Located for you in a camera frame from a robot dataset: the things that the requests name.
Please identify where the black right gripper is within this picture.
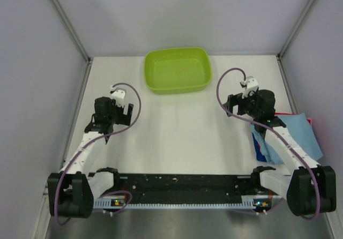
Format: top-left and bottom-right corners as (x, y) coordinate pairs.
(223, 89), (260, 119)

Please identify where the light blue t shirt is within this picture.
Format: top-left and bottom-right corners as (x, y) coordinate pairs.
(250, 113), (323, 165)

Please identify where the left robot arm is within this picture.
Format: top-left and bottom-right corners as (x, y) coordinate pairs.
(47, 96), (134, 218)

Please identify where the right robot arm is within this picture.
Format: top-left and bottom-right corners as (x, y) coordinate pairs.
(222, 89), (337, 219)

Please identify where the green plastic basin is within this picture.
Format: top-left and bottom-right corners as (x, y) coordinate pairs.
(144, 47), (212, 94)

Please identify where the blue white folded t shirt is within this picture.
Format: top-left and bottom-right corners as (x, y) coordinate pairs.
(252, 134), (267, 162)

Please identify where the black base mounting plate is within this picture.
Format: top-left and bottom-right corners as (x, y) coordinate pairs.
(105, 173), (278, 206)

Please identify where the red folded t shirt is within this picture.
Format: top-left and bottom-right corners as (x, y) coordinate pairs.
(254, 111), (313, 150)

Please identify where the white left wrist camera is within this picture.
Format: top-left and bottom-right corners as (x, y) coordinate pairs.
(109, 86), (126, 108)

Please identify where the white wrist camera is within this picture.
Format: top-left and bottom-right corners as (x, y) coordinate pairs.
(240, 76), (259, 99)
(109, 86), (126, 108)

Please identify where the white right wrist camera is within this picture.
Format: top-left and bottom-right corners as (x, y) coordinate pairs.
(240, 76), (259, 99)

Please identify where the left aluminium corner post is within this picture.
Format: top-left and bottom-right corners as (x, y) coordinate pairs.
(40, 0), (92, 63)

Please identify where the aluminium corner post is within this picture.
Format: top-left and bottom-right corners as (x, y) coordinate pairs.
(40, 0), (92, 63)
(277, 0), (318, 61)

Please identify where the right aluminium corner post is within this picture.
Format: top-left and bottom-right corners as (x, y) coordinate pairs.
(277, 0), (318, 61)

